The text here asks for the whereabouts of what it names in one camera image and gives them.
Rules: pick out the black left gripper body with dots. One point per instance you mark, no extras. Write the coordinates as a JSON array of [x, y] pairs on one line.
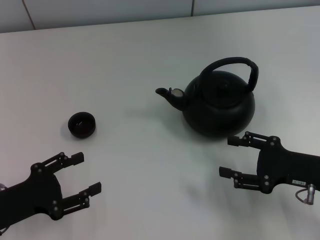
[[37, 195]]

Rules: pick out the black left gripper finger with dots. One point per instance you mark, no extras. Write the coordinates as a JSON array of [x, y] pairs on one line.
[[85, 197], [72, 159]]

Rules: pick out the small black teacup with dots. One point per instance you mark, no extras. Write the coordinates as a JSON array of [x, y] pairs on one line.
[[82, 125]]

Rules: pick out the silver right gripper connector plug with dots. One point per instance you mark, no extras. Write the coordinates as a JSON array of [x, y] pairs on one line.
[[310, 195]]

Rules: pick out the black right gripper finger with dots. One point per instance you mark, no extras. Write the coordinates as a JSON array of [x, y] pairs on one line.
[[250, 140], [246, 180]]

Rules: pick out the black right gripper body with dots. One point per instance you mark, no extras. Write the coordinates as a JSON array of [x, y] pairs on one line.
[[280, 167]]

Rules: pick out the black round teapot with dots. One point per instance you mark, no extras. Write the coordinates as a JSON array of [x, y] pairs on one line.
[[220, 112]]

